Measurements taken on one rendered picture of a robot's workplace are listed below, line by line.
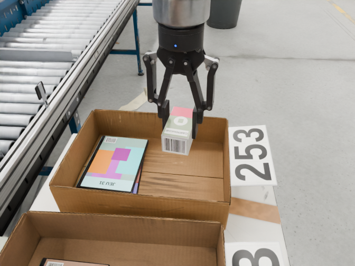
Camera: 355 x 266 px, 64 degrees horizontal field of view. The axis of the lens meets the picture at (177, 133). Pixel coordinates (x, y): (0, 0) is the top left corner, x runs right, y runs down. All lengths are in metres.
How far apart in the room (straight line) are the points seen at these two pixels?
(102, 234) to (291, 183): 1.38
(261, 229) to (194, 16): 0.47
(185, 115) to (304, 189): 1.33
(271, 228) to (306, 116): 1.78
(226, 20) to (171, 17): 3.40
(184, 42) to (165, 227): 0.34
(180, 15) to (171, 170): 0.43
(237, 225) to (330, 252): 1.01
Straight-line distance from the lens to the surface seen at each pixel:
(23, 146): 0.95
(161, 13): 0.45
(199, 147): 0.82
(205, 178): 0.73
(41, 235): 0.69
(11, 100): 1.21
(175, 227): 0.57
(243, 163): 0.65
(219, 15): 3.81
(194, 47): 0.47
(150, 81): 0.53
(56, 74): 1.31
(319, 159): 2.06
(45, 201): 0.77
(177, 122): 0.58
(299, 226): 1.67
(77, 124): 1.30
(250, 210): 0.71
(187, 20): 0.44
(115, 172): 0.73
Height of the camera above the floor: 1.32
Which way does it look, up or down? 40 degrees down
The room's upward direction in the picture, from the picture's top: straight up
